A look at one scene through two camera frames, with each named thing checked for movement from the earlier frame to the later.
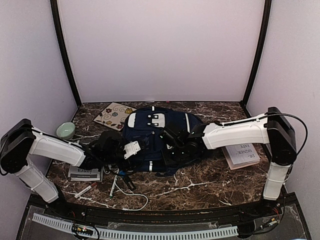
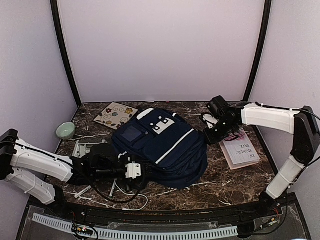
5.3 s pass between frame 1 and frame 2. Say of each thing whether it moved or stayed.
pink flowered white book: stayed
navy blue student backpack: moved
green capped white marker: stayed
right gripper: moved
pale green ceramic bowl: stayed
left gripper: moved
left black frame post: stayed
